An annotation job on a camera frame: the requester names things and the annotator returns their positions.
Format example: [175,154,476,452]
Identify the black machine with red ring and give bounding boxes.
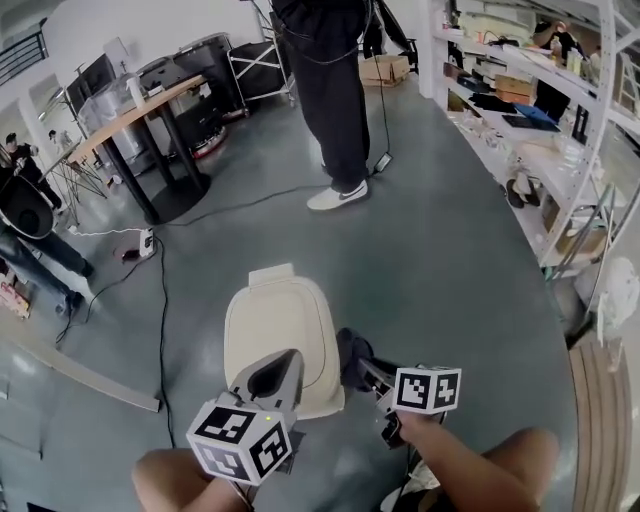
[172,32,237,160]

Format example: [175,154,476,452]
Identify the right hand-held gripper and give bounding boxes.
[355,357,462,450]

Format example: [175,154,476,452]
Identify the open cardboard box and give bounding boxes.
[357,53,412,89]

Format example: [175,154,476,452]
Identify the cream plastic trash bin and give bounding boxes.
[223,262,347,421]

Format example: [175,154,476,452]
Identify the colourful box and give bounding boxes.
[0,279,35,320]

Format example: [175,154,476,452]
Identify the person's leg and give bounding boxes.
[477,427,560,512]
[131,446,241,512]

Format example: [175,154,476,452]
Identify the white shelving rack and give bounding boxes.
[428,0,640,269]

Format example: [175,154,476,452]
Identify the white power strip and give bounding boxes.
[136,227,156,260]

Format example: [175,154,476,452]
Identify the dark blue cloth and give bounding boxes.
[337,327,389,394]

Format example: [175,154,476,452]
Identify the person's right leg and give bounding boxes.
[477,427,560,512]

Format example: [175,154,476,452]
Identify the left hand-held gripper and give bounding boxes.
[185,348,305,487]

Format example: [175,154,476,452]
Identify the white cable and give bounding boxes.
[68,225,141,240]

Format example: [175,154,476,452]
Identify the person's left leg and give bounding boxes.
[131,446,241,512]

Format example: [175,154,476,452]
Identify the white plastic bag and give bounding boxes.
[574,256,640,347]

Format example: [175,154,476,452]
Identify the dark slippers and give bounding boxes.
[504,173,542,210]

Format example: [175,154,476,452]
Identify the black folding cart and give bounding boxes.
[227,39,297,120]

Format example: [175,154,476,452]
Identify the folding table wire legs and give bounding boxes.
[42,144,109,226]

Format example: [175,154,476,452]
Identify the white spray bottle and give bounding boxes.
[127,74,147,109]

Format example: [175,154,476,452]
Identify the long black floor cable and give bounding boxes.
[155,238,177,450]

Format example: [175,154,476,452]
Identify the black monitor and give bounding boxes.
[66,52,120,109]

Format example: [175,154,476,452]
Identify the person's right white shoe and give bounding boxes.
[394,459,442,512]

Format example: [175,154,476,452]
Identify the round wooden table black legs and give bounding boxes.
[66,74,214,226]

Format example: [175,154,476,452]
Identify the person's right forearm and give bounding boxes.
[398,412,497,512]

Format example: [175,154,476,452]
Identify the plastic-wrapped silver machine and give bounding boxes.
[74,69,154,169]

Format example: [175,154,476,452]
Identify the black office chair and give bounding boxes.
[397,34,420,76]

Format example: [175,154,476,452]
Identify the desk with white legs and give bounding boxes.
[0,337,162,415]

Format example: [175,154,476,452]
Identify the wooden slat boards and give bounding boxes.
[568,342,635,512]

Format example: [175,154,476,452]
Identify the black adapter cable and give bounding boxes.
[162,183,346,227]

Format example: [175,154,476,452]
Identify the black railing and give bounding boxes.
[0,30,50,87]

